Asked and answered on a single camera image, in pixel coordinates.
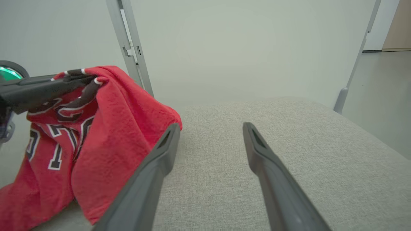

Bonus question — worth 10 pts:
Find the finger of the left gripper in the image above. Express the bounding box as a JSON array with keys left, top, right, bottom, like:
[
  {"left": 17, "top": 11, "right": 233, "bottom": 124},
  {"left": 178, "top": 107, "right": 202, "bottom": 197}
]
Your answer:
[
  {"left": 0, "top": 82, "right": 92, "bottom": 115},
  {"left": 0, "top": 74, "right": 97, "bottom": 95}
]

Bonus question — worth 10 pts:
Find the red basketball jersey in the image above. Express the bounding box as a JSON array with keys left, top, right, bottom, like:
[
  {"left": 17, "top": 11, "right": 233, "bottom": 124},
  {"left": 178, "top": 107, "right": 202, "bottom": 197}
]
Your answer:
[{"left": 0, "top": 65, "right": 183, "bottom": 231}]

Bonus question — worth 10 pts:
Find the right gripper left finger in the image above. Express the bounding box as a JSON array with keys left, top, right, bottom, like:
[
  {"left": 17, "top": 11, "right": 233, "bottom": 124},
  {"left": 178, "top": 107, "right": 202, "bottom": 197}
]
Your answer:
[{"left": 92, "top": 123, "right": 181, "bottom": 231}]

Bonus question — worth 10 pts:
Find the grey fabric sofa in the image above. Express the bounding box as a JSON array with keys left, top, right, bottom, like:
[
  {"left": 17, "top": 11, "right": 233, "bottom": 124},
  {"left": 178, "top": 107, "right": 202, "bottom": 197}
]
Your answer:
[{"left": 31, "top": 96, "right": 411, "bottom": 231}]

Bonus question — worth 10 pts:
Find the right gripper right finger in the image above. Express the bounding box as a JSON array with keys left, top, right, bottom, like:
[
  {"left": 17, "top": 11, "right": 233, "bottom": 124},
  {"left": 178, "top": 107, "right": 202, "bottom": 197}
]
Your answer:
[{"left": 242, "top": 122, "right": 332, "bottom": 231}]

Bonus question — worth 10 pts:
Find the beige wooden door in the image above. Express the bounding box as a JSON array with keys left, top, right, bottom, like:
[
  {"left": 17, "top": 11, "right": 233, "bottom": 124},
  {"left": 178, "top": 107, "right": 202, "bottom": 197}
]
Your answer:
[{"left": 382, "top": 0, "right": 411, "bottom": 52}]

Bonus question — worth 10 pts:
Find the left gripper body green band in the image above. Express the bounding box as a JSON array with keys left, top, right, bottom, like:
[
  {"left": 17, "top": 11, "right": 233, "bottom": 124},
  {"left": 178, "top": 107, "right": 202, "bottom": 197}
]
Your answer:
[{"left": 0, "top": 60, "right": 30, "bottom": 144}]

